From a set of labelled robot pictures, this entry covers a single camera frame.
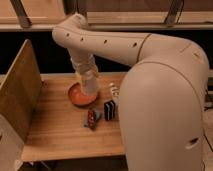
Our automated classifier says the black striped eraser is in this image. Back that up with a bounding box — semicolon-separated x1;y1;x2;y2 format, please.
104;100;116;121

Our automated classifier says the orange bowl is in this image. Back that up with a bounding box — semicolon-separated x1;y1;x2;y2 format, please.
68;83;97;106

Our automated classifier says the white rectangular box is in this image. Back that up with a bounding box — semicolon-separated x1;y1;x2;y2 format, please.
109;83;119;103

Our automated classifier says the left wooden side panel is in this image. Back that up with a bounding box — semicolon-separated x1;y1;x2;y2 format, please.
0;39;42;140

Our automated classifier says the white ceramic cup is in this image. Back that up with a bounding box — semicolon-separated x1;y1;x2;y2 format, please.
81;71;98;95

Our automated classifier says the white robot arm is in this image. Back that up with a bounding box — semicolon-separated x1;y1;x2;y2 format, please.
52;14;209;171

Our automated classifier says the wooden shelf frame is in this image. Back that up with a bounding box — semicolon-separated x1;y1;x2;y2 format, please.
0;0;213;31

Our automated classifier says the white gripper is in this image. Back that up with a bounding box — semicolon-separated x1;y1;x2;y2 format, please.
70;50;98;79

